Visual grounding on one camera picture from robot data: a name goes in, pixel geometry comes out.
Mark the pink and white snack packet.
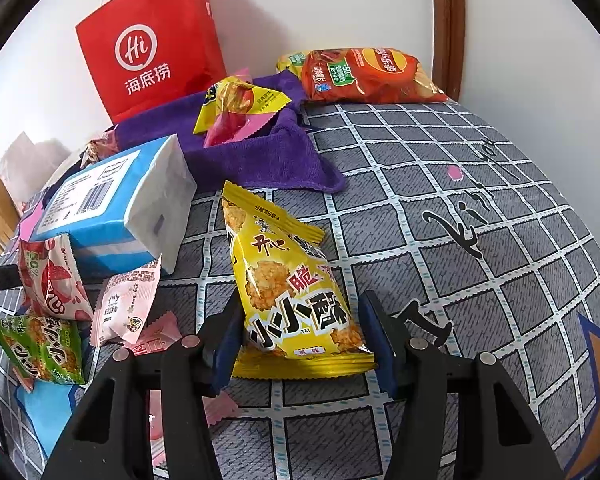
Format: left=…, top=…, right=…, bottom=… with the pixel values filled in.
left=89, top=255, right=162, bottom=347

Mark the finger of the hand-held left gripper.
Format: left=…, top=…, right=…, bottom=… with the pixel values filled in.
left=0, top=266, right=22, bottom=295

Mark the white paper sheet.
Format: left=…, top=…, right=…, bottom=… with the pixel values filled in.
left=0, top=131, right=73, bottom=201

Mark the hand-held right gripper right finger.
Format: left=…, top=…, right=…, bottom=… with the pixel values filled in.
left=357, top=289, right=566, bottom=480

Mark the purple cloth storage box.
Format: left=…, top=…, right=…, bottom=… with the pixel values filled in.
left=115, top=71, right=347, bottom=195

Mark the blue and white tissue pack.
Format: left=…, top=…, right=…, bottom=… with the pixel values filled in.
left=27, top=134, right=198, bottom=276

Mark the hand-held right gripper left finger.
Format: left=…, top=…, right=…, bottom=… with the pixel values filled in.
left=42, top=302, right=246, bottom=480

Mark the orange potato chips bag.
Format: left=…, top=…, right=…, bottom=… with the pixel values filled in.
left=300, top=47, right=448, bottom=106

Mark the wooden door frame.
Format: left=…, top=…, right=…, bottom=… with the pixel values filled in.
left=432, top=0, right=466, bottom=103

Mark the yellow rice cracker snack packet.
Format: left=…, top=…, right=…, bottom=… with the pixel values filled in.
left=221, top=180, right=378, bottom=380

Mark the yellow potato chips bag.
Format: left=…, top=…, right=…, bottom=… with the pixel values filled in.
left=276, top=50, right=326, bottom=81

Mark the green rice cracker snack packet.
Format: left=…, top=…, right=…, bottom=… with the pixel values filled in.
left=0, top=315, right=86, bottom=386

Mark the grey checked bed sheet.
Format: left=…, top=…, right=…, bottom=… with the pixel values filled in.
left=0, top=97, right=600, bottom=480

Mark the red paper bag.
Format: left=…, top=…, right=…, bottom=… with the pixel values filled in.
left=75, top=0, right=228, bottom=123

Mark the red and white lychee packet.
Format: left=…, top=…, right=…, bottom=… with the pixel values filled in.
left=19, top=234, right=95, bottom=322

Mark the light blue packet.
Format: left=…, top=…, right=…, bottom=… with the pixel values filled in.
left=14, top=379, right=81, bottom=461

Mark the pink patterned snack packet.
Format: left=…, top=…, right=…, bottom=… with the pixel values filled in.
left=80, top=129, right=122, bottom=168

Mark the yellow and pink snack packet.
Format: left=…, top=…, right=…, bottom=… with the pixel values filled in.
left=193, top=67, right=290, bottom=148

